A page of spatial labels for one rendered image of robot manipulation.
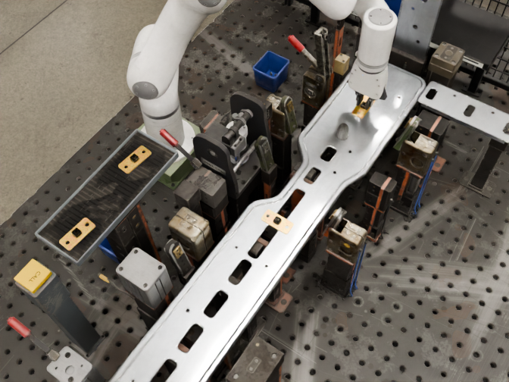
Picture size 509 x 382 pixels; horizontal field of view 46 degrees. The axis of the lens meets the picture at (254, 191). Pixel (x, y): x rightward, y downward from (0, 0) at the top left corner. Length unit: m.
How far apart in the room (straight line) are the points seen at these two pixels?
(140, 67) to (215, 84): 0.67
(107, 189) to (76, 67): 2.03
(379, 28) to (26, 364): 1.33
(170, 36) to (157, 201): 0.63
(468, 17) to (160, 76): 1.02
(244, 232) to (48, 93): 2.03
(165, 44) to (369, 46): 0.52
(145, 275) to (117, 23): 2.42
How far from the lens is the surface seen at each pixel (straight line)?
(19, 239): 2.06
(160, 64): 1.64
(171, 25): 1.57
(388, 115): 1.81
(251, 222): 1.58
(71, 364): 1.44
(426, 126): 1.83
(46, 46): 3.65
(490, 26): 2.09
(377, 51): 1.59
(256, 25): 2.49
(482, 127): 1.84
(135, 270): 1.43
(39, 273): 1.44
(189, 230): 1.49
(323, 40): 1.73
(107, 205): 1.47
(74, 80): 3.41
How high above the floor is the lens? 2.38
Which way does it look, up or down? 58 degrees down
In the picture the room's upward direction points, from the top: 4 degrees counter-clockwise
